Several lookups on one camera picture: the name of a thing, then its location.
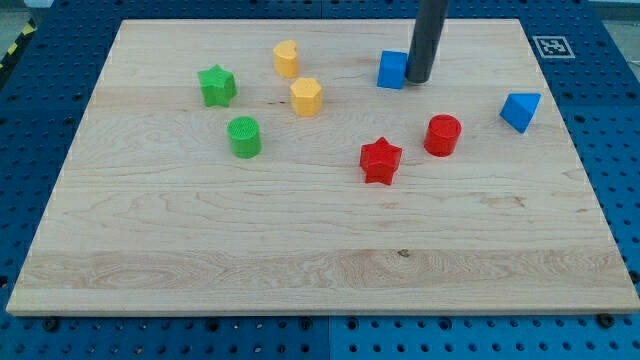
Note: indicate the grey cylindrical robot arm rod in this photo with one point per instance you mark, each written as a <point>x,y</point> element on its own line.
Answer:
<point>429,23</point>

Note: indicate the blue triangle block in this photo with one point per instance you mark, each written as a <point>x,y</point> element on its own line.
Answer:
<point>519,110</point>

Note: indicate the red star block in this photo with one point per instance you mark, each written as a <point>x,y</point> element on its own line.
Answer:
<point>379,161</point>

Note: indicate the yellow hexagon block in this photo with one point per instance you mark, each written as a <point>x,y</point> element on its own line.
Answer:
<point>306,97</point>

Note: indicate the green cylinder block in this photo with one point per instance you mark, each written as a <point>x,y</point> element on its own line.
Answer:
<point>244,136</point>

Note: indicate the light wooden board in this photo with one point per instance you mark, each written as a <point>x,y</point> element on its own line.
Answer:
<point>153,215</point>

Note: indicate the yellow heart block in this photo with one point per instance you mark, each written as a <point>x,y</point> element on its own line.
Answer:
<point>285,59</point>

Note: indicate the red cylinder block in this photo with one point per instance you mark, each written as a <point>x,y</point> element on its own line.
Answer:
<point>442,135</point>

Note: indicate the blue cube block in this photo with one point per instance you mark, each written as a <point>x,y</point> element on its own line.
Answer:
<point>392,68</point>

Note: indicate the green star block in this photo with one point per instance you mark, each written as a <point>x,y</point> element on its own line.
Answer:
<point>217,86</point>

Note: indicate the white fiducial marker tag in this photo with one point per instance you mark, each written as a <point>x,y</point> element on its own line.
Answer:
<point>553,47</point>

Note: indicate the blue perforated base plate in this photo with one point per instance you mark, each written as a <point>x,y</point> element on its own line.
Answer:
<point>45,96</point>

